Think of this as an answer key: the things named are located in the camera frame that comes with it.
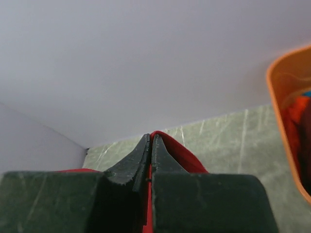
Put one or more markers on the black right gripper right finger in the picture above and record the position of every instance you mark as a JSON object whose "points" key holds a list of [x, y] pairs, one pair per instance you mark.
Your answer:
{"points": [[184, 202]]}

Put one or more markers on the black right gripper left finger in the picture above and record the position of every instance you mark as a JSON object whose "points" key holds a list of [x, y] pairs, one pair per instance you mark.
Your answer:
{"points": [[78, 201]]}

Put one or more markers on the bright red t shirt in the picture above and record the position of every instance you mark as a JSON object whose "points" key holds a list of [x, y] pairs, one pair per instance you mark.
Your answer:
{"points": [[182, 155]]}

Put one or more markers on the dark maroon t shirt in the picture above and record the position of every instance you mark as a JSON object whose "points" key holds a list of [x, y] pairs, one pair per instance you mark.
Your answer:
{"points": [[305, 153]]}

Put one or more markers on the orange red garment in basket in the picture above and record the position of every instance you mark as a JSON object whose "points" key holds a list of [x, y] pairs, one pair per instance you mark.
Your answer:
{"points": [[291, 118]]}

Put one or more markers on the orange plastic laundry basket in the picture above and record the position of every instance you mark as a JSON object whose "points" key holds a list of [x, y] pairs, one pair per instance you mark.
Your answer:
{"points": [[289, 84]]}

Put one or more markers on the blue garment in basket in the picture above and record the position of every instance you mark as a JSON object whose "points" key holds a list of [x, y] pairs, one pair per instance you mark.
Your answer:
{"points": [[307, 94]]}

